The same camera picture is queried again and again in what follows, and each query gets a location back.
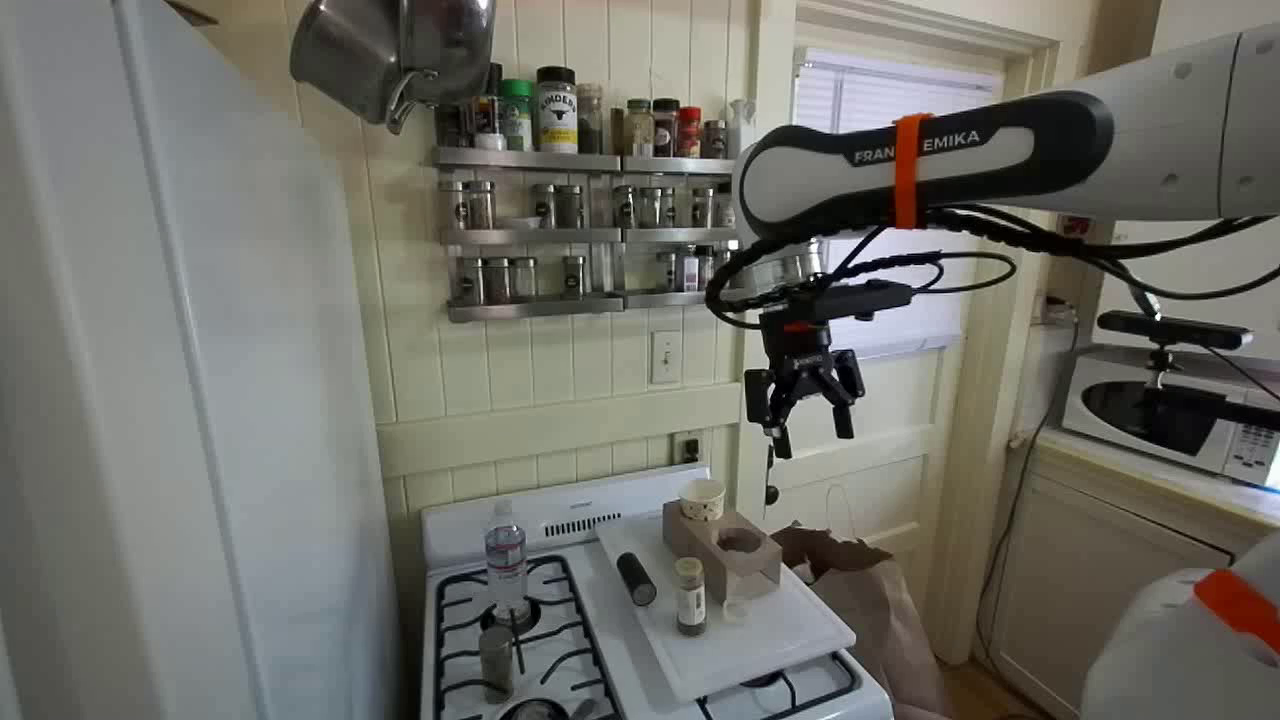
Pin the jar with green lid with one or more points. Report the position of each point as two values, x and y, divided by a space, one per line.
519 117

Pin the brown paper bag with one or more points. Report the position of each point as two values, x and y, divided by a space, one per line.
874 612

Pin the steel lidded spice jar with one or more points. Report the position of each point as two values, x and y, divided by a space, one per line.
706 270
466 205
524 276
572 273
499 276
682 270
600 270
701 205
626 205
471 276
655 205
485 205
546 205
572 205

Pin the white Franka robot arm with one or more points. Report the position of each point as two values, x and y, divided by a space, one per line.
1146 135

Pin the black wall outlet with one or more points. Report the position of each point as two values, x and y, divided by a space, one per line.
689 448

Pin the steel frying pan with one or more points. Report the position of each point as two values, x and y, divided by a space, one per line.
448 41

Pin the steel stove burner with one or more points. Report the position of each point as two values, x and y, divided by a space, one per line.
536 708
528 616

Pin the dark spice jar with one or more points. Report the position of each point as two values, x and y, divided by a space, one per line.
488 127

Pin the white counter cabinet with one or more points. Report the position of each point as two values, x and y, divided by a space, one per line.
1067 572

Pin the brown cardboard box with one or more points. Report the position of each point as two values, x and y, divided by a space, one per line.
744 565

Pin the white window blind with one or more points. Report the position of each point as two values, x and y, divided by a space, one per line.
864 95

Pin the steel saucepan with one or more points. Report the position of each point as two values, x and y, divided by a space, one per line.
344 58

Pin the large jar with black lid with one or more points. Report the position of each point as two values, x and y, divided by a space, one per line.
557 115

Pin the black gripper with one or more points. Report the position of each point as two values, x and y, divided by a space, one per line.
806 345

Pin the white cutting board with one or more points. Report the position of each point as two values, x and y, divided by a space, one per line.
761 642

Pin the white refrigerator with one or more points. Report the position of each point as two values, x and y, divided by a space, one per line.
174 402

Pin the small glass spice jar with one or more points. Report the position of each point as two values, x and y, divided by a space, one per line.
641 129
593 121
714 136

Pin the spice jar with white label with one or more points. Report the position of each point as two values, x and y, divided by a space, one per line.
689 599

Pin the steel spice rack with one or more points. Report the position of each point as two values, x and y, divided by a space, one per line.
586 236

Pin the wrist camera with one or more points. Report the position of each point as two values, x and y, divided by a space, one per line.
854 298

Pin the black stove grate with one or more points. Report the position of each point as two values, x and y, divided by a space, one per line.
802 680
572 642

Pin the white gas stove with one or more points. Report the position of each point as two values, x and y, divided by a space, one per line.
613 652

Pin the clear plastic water bottle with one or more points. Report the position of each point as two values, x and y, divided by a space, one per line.
505 562

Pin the small black jar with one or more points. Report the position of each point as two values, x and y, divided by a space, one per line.
639 577

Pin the white light switch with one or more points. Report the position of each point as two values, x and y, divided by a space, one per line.
666 359

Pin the white microwave oven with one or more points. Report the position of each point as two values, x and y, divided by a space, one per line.
1203 429

